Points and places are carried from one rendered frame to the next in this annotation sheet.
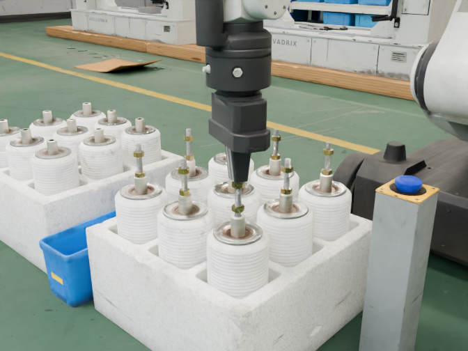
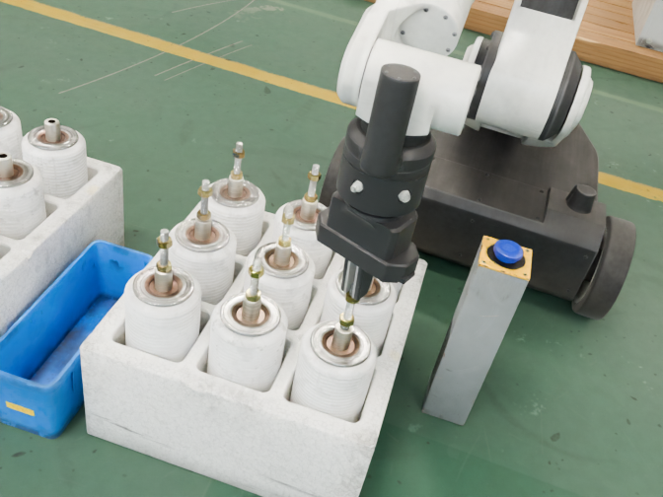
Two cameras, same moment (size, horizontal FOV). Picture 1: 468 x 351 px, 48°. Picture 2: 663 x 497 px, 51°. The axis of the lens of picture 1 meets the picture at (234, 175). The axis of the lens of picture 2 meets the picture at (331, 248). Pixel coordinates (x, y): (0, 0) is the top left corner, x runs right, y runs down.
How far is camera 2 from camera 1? 0.49 m
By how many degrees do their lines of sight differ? 34
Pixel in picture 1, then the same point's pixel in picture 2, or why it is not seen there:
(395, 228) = (495, 301)
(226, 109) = (372, 231)
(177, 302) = (264, 433)
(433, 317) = not seen: hidden behind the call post
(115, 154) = (38, 193)
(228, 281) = (339, 403)
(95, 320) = (99, 450)
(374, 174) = not seen: hidden behind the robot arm
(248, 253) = (367, 373)
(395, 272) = (485, 340)
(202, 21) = (386, 149)
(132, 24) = not seen: outside the picture
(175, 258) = (247, 377)
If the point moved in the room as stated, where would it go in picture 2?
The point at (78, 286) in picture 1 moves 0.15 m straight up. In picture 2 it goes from (60, 413) to (50, 336)
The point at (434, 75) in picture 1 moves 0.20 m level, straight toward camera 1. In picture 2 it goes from (496, 90) to (541, 161)
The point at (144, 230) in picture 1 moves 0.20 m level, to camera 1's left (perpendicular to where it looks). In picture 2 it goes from (181, 339) to (10, 379)
